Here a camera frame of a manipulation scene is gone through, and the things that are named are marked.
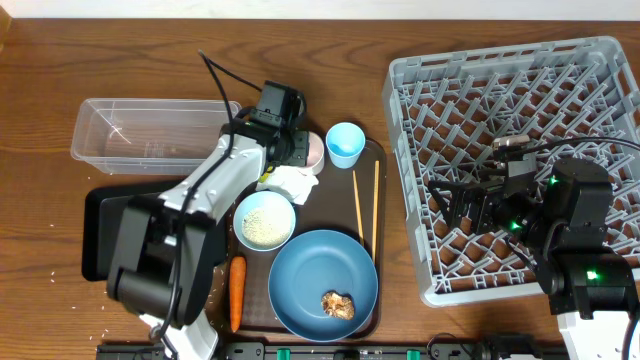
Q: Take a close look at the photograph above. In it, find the pink plastic cup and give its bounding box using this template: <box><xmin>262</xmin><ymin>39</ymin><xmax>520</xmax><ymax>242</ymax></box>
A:
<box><xmin>304</xmin><ymin>132</ymin><xmax>325</xmax><ymax>175</ymax></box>

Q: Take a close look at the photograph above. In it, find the yellow green snack wrapper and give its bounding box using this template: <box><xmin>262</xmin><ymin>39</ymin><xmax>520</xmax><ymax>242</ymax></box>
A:
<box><xmin>258</xmin><ymin>168</ymin><xmax>273</xmax><ymax>183</ymax></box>

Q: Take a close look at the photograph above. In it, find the white napkin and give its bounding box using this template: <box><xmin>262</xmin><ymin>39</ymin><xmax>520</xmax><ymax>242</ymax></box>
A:
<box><xmin>256</xmin><ymin>166</ymin><xmax>319</xmax><ymax>205</ymax></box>

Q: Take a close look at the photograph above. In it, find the light blue plastic cup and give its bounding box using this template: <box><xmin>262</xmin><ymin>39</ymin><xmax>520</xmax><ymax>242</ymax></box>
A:
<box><xmin>325</xmin><ymin>122</ymin><xmax>366</xmax><ymax>169</ymax></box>

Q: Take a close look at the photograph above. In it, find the light blue rice bowl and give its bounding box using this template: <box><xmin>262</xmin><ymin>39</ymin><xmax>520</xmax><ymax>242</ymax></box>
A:
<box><xmin>233</xmin><ymin>191</ymin><xmax>296</xmax><ymax>252</ymax></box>

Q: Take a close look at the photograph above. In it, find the dark blue plate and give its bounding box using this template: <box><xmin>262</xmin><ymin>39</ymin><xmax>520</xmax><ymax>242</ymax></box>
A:
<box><xmin>268</xmin><ymin>230</ymin><xmax>379</xmax><ymax>342</ymax></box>

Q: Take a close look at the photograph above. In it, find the orange carrot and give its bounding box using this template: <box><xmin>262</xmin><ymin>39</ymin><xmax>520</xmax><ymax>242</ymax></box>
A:
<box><xmin>229</xmin><ymin>256</ymin><xmax>247</xmax><ymax>332</ymax></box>

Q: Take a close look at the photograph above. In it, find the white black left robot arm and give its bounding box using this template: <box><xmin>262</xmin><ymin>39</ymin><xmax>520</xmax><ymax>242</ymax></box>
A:
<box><xmin>106</xmin><ymin>118</ymin><xmax>309</xmax><ymax>359</ymax></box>

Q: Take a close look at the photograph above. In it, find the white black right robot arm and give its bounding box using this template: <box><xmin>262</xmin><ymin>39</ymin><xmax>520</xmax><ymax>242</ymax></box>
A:
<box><xmin>427</xmin><ymin>158</ymin><xmax>639</xmax><ymax>359</ymax></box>

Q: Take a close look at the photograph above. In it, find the grey plastic dishwasher rack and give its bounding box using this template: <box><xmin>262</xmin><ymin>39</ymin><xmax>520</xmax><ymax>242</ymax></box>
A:
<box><xmin>382</xmin><ymin>36</ymin><xmax>639</xmax><ymax>307</ymax></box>

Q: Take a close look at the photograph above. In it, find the left wooden chopstick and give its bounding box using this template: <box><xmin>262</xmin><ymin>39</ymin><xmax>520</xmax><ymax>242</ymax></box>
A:
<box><xmin>352</xmin><ymin>170</ymin><xmax>365</xmax><ymax>247</ymax></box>

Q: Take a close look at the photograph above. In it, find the brown checkered serving tray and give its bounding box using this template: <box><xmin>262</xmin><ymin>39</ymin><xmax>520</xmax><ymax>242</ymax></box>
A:
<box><xmin>229</xmin><ymin>140</ymin><xmax>386</xmax><ymax>339</ymax></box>

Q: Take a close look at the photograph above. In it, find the brown food scrap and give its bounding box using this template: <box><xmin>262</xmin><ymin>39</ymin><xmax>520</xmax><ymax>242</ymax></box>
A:
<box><xmin>321</xmin><ymin>291</ymin><xmax>355</xmax><ymax>320</ymax></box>

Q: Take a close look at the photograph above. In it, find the clear plastic bin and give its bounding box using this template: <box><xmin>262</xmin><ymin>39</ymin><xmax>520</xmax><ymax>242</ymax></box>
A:
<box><xmin>70</xmin><ymin>98</ymin><xmax>241</xmax><ymax>176</ymax></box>

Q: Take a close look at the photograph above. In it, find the black flat tray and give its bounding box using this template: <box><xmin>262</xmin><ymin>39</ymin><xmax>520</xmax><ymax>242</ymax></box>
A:
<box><xmin>81</xmin><ymin>180</ymin><xmax>179</xmax><ymax>282</ymax></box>

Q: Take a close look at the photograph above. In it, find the black rail with green knobs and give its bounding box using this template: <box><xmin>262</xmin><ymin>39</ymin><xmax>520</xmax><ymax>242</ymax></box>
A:
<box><xmin>95</xmin><ymin>341</ymin><xmax>571</xmax><ymax>360</ymax></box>

